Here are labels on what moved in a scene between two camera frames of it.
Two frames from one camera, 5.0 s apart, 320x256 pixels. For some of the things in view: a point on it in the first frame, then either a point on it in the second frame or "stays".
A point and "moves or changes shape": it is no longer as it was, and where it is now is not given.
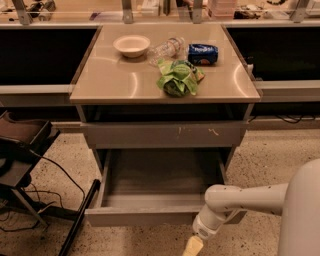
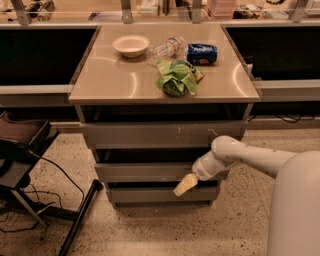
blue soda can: (202, 54) stays
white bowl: (132, 45) stays
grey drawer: (155, 187) moves or changes shape
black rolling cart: (22, 142) stays
